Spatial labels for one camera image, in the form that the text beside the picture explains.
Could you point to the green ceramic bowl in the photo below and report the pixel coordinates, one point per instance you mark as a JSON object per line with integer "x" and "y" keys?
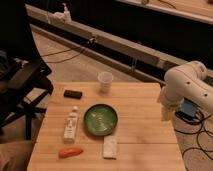
{"x": 100, "y": 119}

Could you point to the black office chair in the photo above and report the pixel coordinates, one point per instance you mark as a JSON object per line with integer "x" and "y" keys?
{"x": 23, "y": 84}

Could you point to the white plastic bottle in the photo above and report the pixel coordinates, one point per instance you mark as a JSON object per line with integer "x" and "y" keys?
{"x": 71, "y": 126}

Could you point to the black rectangular block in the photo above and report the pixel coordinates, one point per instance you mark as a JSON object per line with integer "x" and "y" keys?
{"x": 72, "y": 94}

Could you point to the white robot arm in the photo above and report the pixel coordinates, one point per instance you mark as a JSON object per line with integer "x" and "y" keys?
{"x": 185, "y": 82}

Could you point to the blue box on floor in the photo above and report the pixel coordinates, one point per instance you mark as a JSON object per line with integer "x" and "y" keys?
{"x": 188, "y": 109}

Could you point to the orange carrot toy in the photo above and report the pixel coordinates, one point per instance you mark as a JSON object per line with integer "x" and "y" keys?
{"x": 68, "y": 152}

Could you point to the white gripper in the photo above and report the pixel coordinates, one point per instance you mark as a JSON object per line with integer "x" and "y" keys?
{"x": 166, "y": 114}

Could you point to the white object on ledge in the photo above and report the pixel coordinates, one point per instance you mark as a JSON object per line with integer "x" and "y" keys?
{"x": 64, "y": 16}

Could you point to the white folded sponge cloth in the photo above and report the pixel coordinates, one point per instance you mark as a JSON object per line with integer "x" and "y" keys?
{"x": 110, "y": 147}

